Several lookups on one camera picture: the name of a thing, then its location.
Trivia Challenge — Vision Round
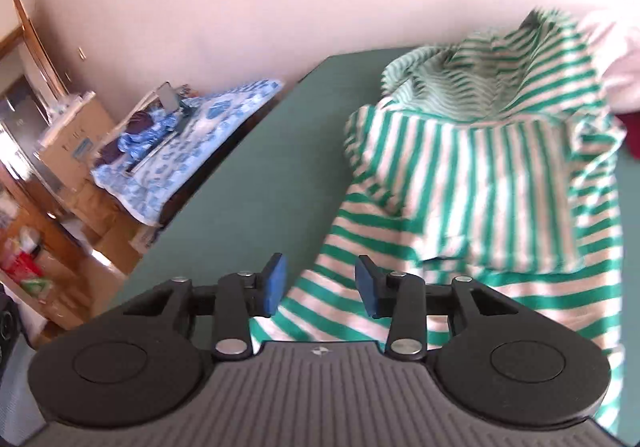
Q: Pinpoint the dark purple cloth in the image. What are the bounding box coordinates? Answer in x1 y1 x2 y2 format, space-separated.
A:
100 110 157 166

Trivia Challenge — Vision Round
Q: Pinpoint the wooden shelf unit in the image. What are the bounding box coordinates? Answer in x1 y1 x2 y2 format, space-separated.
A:
0 147 126 333

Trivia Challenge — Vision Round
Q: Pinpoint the dark red garment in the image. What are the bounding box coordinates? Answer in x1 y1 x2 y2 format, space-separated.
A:
612 110 640 161

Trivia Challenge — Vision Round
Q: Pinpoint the red green packaging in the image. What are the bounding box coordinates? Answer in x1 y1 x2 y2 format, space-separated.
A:
0 232 57 300

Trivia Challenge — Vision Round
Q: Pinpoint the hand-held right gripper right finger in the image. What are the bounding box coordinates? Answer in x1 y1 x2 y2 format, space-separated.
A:
354 254 521 359

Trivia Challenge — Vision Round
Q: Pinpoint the green white striped shirt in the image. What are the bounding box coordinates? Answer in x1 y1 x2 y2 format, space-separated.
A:
250 7 626 433

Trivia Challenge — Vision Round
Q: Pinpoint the green table cloth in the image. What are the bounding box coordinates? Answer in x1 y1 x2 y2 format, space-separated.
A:
107 44 640 343

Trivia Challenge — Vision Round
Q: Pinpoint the white garment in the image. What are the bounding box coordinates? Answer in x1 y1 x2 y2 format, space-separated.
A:
582 10 640 114

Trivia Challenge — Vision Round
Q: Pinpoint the blue patterned cloth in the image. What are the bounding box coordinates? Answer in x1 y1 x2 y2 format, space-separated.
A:
90 78 285 228

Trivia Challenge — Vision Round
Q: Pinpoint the grey small device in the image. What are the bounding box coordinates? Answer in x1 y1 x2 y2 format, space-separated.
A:
156 82 181 113

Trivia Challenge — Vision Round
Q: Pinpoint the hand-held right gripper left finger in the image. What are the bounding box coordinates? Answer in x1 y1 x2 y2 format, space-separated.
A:
122 253 289 360

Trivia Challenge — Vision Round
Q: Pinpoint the cardboard box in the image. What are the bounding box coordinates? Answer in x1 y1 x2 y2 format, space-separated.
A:
62 187 147 273
37 92 119 193

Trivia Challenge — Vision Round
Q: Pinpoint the wooden door frame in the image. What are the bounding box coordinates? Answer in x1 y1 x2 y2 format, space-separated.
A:
0 0 68 100

